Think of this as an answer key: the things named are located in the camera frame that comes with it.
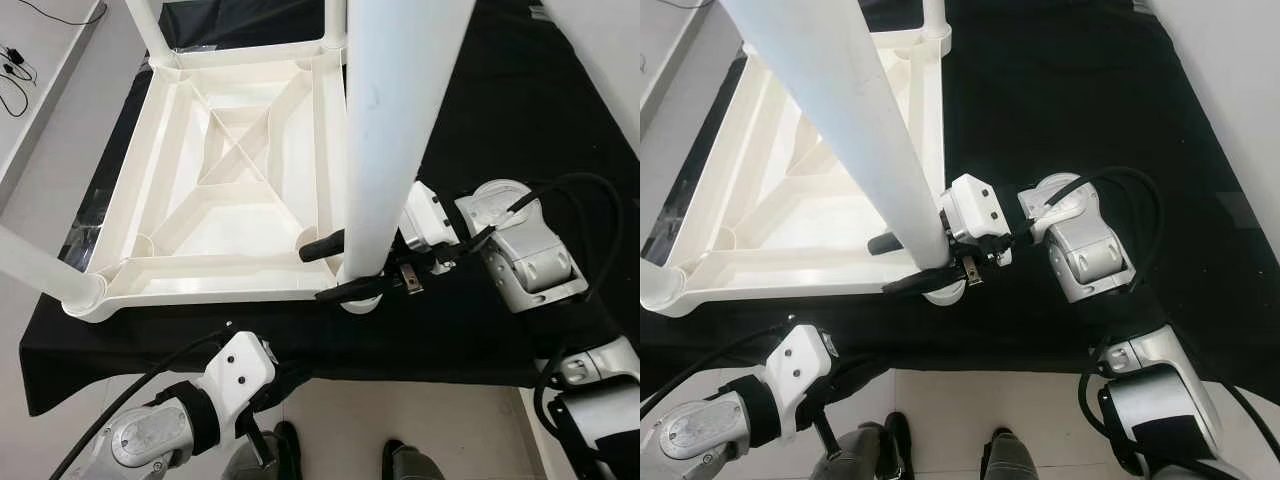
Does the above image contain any grey tape piece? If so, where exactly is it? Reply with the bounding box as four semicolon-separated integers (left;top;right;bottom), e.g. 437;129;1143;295
1215;190;1257;227

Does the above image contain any white plastic table top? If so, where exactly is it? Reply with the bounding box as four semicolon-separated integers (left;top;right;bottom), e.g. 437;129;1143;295
62;40;421;323
640;25;969;319

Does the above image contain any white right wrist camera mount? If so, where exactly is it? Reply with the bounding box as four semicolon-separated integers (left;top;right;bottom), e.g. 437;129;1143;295
945;175;1021;246
398;182;471;256

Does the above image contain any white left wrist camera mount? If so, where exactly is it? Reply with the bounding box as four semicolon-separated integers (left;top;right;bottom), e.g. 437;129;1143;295
768;325;836;436
200;332;278;441

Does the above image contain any black charger with cable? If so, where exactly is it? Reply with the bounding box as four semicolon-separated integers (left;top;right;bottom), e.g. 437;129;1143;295
0;45;39;116

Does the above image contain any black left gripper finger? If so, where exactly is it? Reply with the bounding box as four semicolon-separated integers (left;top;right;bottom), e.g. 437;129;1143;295
263;364;299;406
270;364;312;409
830;357;873;401
840;357;893;405

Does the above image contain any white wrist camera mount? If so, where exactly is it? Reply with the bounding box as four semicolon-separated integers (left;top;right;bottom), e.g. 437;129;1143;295
200;332;278;441
768;325;836;436
945;175;1021;246
398;182;471;256

